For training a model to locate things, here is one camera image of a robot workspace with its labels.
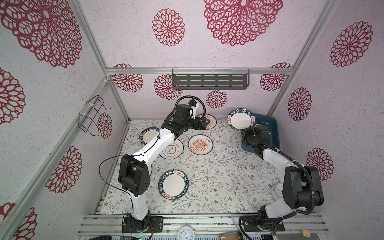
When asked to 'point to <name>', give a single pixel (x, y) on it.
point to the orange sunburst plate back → (212, 122)
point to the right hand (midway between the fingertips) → (241, 125)
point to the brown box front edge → (230, 236)
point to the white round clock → (186, 233)
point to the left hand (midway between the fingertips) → (202, 122)
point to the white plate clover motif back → (174, 151)
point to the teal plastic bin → (272, 123)
